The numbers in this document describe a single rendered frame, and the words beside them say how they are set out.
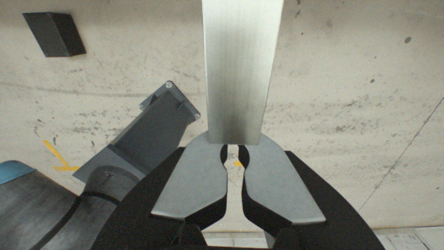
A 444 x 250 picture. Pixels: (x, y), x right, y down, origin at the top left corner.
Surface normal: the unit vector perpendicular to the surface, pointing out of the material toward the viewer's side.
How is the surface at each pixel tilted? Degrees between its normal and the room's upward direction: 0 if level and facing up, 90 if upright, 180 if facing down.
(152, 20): 0
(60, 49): 0
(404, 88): 0
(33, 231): 56
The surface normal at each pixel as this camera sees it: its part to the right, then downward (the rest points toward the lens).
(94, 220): 0.80, -0.56
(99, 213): 0.69, -0.60
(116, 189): 0.62, -0.40
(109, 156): -0.04, 0.54
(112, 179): 0.42, -0.51
